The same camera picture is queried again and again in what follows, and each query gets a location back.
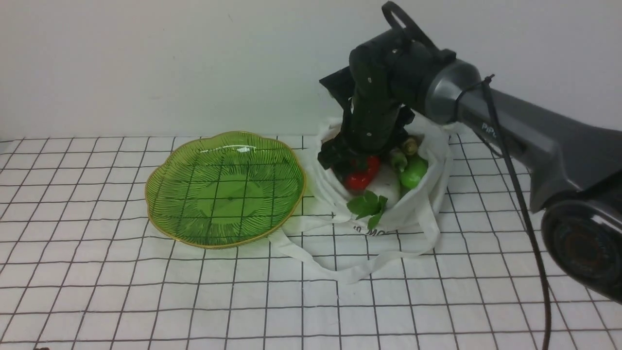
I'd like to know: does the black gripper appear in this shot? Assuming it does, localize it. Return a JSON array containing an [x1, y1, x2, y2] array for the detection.
[[317, 88, 414, 169]]

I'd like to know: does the red bell pepper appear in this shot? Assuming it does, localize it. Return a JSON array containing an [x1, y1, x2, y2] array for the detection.
[[344, 156, 381, 192]]

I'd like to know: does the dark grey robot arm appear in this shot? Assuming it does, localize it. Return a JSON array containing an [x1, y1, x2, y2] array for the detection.
[[318, 29, 622, 303]]

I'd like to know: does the white cloth tote bag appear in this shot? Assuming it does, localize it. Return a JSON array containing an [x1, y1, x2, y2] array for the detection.
[[268, 115, 454, 283]]

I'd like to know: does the green bell pepper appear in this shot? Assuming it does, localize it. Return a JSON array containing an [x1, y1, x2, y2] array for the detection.
[[390, 149, 428, 190]]

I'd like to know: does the white radish with leaves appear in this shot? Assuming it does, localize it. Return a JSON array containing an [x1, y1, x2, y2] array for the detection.
[[347, 164, 401, 231]]

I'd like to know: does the green glass plate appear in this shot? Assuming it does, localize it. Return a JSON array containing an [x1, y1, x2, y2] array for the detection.
[[144, 131, 306, 249]]

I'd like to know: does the white grid tablecloth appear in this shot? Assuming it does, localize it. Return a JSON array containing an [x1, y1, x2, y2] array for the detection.
[[0, 130, 622, 350]]

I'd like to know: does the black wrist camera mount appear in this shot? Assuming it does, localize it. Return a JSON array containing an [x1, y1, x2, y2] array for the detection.
[[319, 67, 355, 110]]

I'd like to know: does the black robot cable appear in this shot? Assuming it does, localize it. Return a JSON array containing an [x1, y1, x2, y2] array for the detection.
[[381, 1, 553, 350]]

